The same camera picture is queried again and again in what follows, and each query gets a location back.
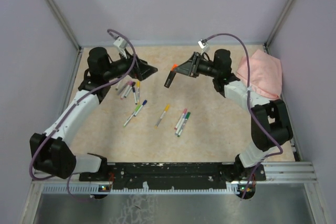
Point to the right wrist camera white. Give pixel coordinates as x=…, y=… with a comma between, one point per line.
x=204, y=46

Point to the dark green cap marker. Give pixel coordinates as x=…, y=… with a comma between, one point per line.
x=184, y=125

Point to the yellow cap paint marker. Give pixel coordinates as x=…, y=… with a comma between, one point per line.
x=138, y=92

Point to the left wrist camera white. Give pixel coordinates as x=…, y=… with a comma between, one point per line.
x=120, y=45

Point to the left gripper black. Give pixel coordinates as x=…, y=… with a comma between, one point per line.
x=142, y=70

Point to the pink cap white marker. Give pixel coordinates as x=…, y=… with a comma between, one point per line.
x=123, y=93

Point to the lilac cap paint marker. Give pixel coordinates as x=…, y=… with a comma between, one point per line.
x=179, y=128

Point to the pink cloth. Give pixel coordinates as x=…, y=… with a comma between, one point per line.
x=265, y=73

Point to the small blue cap marker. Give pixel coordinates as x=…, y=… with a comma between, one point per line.
x=135, y=95

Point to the black orange highlighter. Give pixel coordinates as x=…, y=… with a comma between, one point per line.
x=170, y=77

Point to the yellow marker pen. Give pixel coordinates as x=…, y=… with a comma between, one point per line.
x=162, y=115

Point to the black cap white marker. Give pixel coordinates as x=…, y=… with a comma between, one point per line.
x=129, y=89

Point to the pink cap paint marker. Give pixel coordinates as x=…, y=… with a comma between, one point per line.
x=181, y=119

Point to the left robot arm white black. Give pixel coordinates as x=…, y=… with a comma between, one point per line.
x=50, y=150

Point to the grey transparent pen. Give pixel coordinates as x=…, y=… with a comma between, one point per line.
x=121, y=89

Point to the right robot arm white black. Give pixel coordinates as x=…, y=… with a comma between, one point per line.
x=270, y=124

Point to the lime cap white marker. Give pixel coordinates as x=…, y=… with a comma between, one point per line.
x=132, y=115

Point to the grey slotted cable duct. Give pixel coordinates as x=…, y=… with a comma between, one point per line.
x=97, y=189

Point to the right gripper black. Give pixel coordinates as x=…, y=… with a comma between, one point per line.
x=190, y=67

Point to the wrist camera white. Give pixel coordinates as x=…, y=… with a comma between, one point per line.
x=120, y=45
x=204, y=46

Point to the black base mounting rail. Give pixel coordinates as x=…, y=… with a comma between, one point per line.
x=164, y=176

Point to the blue cap white marker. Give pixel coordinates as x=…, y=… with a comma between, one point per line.
x=140, y=107

